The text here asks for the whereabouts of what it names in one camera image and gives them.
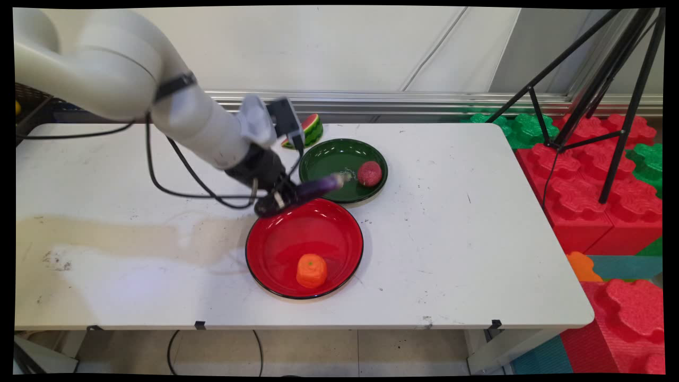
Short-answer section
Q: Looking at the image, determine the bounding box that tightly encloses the black arm strap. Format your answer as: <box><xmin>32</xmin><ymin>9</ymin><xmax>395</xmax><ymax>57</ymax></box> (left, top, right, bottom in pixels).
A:
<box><xmin>154</xmin><ymin>72</ymin><xmax>198</xmax><ymax>102</ymax></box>

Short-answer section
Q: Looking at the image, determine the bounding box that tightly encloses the large red foam block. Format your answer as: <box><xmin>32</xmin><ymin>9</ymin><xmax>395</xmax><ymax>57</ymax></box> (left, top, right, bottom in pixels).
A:
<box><xmin>516</xmin><ymin>142</ymin><xmax>664</xmax><ymax>256</ymax></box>

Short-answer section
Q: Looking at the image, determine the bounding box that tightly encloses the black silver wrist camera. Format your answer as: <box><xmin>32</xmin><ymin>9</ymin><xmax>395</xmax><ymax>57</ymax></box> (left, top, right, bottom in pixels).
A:
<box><xmin>267</xmin><ymin>97</ymin><xmax>307</xmax><ymax>155</ymax></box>

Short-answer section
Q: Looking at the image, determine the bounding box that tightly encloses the red round toy fruit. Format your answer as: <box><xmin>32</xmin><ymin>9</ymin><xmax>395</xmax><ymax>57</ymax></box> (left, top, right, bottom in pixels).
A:
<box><xmin>357</xmin><ymin>161</ymin><xmax>383</xmax><ymax>188</ymax></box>

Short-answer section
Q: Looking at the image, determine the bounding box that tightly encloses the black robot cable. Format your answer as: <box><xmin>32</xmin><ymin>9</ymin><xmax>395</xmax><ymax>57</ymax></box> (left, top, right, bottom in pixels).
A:
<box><xmin>15</xmin><ymin>109</ymin><xmax>262</xmax><ymax>211</ymax></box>

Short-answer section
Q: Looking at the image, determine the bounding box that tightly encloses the green foam block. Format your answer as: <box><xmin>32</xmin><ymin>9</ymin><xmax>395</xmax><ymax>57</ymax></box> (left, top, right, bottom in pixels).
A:
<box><xmin>460</xmin><ymin>110</ymin><xmax>561</xmax><ymax>150</ymax></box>
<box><xmin>625</xmin><ymin>142</ymin><xmax>664</xmax><ymax>199</ymax></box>

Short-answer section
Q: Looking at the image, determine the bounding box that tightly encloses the orange foam block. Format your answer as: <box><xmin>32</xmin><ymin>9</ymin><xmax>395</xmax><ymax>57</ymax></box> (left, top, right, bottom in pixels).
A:
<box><xmin>565</xmin><ymin>251</ymin><xmax>604</xmax><ymax>283</ymax></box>

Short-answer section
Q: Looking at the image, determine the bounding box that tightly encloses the black mesh basket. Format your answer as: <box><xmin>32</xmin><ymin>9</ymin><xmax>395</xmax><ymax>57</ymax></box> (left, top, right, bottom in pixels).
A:
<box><xmin>15</xmin><ymin>82</ymin><xmax>88</xmax><ymax>145</ymax></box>

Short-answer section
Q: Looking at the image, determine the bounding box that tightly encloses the purple toy eggplant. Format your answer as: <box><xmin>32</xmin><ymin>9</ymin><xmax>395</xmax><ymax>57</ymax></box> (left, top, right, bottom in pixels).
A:
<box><xmin>254</xmin><ymin>173</ymin><xmax>346</xmax><ymax>218</ymax></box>

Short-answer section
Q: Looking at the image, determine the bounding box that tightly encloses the black tripod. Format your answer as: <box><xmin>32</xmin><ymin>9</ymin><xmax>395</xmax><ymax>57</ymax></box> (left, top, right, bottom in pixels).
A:
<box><xmin>485</xmin><ymin>7</ymin><xmax>667</xmax><ymax>205</ymax></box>

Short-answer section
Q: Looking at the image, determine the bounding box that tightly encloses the red round plate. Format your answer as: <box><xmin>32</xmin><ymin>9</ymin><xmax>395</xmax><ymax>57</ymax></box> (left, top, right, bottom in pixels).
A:
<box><xmin>245</xmin><ymin>198</ymin><xmax>364</xmax><ymax>301</ymax></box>

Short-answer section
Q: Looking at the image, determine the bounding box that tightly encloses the aluminium wall rail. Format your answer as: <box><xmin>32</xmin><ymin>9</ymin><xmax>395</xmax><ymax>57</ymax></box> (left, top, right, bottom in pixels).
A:
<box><xmin>204</xmin><ymin>89</ymin><xmax>664</xmax><ymax>118</ymax></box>

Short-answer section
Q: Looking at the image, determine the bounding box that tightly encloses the orange toy carrot piece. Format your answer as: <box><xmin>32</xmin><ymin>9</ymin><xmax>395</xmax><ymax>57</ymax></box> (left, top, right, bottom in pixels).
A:
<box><xmin>296</xmin><ymin>253</ymin><xmax>328</xmax><ymax>290</ymax></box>

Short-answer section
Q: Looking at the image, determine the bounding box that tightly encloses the black floor cable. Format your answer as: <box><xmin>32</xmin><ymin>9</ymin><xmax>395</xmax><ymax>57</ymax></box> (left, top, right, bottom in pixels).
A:
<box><xmin>167</xmin><ymin>329</ymin><xmax>182</xmax><ymax>376</ymax></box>
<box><xmin>252</xmin><ymin>329</ymin><xmax>265</xmax><ymax>377</ymax></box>

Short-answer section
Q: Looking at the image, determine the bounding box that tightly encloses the toy watermelon slice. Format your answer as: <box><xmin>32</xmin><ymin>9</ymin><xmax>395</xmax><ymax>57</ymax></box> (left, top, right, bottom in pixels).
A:
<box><xmin>281</xmin><ymin>113</ymin><xmax>324</xmax><ymax>151</ymax></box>

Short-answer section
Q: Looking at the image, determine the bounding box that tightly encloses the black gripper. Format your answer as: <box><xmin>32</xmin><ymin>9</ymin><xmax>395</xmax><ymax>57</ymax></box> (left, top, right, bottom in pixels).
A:
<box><xmin>225</xmin><ymin>144</ymin><xmax>302</xmax><ymax>212</ymax></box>

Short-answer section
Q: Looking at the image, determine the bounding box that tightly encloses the dark green round plate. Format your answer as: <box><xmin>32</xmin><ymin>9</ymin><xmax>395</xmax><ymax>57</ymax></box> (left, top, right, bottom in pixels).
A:
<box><xmin>298</xmin><ymin>138</ymin><xmax>389</xmax><ymax>205</ymax></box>

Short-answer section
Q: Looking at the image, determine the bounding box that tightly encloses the thin black tripod cable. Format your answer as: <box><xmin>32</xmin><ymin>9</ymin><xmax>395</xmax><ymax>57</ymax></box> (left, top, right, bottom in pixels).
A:
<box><xmin>541</xmin><ymin>150</ymin><xmax>559</xmax><ymax>214</ymax></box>

